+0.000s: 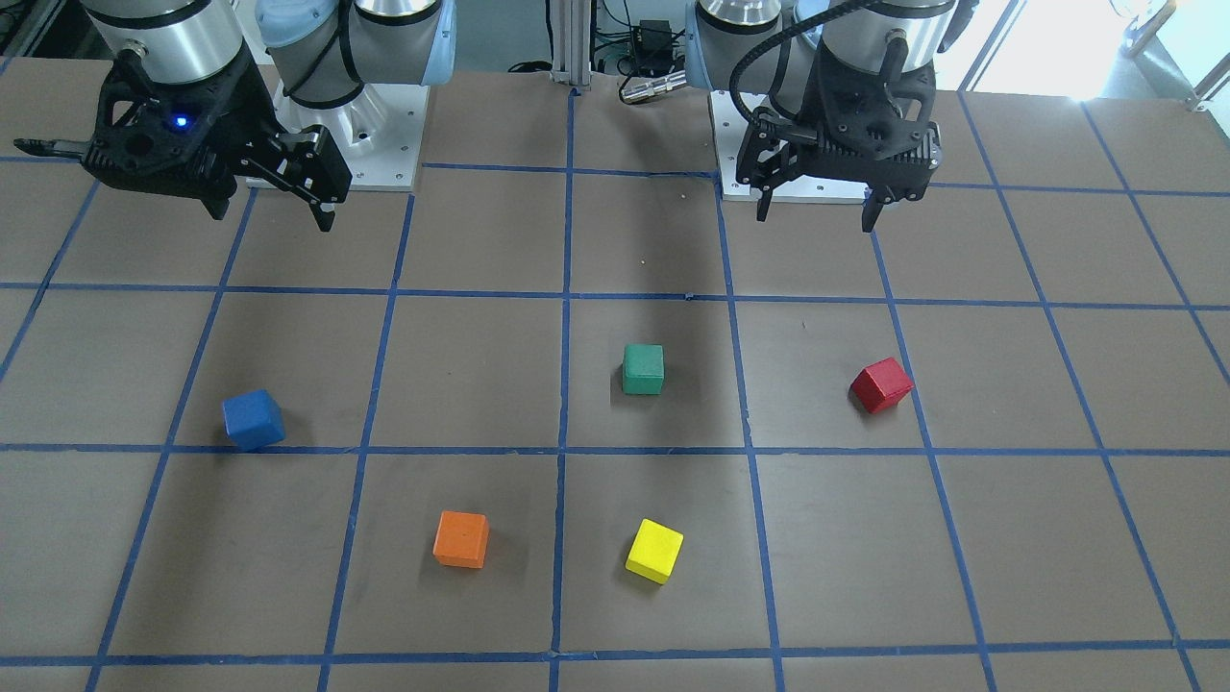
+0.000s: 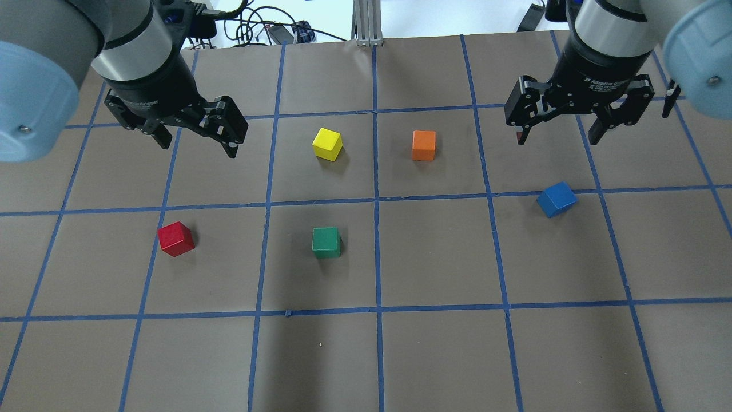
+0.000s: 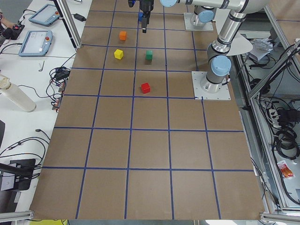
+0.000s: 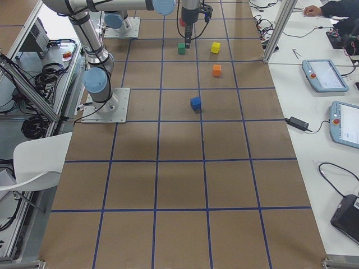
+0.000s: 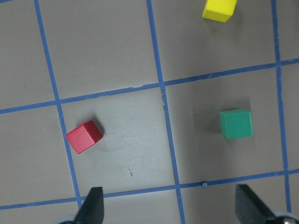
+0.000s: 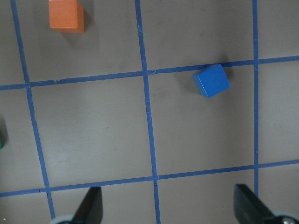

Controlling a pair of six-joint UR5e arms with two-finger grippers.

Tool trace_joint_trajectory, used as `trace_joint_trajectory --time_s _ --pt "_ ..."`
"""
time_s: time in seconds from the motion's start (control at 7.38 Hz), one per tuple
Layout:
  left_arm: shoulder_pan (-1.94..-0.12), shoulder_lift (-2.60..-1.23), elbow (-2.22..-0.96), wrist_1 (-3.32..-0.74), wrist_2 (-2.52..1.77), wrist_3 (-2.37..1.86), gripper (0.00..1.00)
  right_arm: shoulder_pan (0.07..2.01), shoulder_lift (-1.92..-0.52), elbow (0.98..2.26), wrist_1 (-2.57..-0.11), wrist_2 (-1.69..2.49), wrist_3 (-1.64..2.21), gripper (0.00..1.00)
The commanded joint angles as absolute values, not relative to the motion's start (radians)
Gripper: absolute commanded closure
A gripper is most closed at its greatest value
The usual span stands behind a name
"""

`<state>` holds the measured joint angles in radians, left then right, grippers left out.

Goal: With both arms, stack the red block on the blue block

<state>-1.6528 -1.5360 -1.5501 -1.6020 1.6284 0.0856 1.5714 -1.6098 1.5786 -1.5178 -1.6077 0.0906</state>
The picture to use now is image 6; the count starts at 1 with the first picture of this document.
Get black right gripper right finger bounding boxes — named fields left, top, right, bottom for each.
left=233, top=184, right=276, bottom=224

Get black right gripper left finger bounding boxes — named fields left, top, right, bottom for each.
left=71, top=187, right=103, bottom=224

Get green wooden block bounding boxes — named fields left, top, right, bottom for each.
left=0, top=133, right=4, bottom=149

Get orange wooden block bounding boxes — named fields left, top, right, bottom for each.
left=48, top=0, right=85, bottom=33

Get blue wooden block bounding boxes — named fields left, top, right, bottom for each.
left=192, top=64, right=230, bottom=98

